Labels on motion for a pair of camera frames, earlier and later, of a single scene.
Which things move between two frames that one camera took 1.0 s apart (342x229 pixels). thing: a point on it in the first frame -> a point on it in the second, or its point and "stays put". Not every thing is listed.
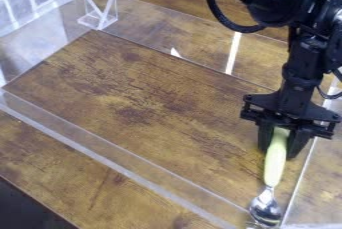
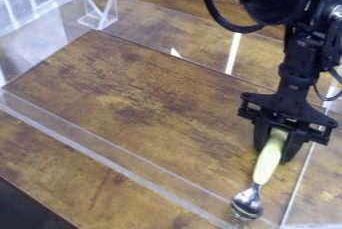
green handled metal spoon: [265, 212] -> [248, 203]
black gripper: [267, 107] stays put
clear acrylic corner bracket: [97, 18] stays put
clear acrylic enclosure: [122, 135] stays put
